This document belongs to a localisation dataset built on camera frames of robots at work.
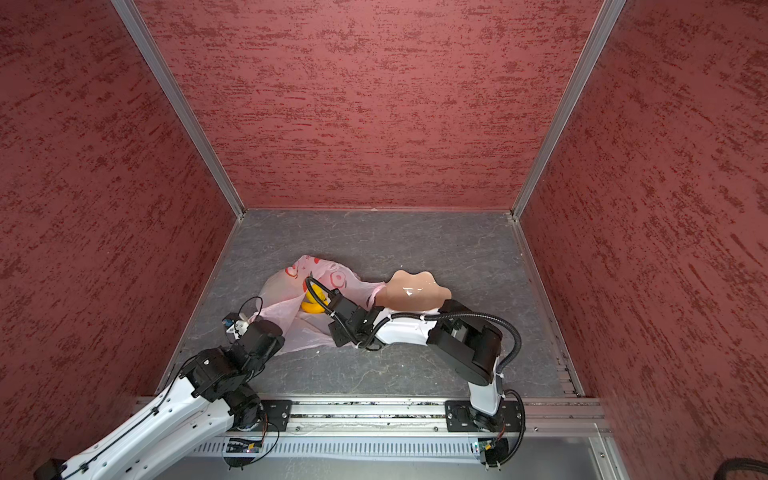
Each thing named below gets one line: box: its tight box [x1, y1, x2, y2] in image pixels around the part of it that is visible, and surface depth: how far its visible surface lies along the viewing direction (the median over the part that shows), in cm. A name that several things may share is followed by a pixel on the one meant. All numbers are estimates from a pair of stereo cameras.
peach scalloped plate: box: [375, 270, 452, 310], surface depth 97 cm
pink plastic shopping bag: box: [250, 255, 386, 354], surface depth 88 cm
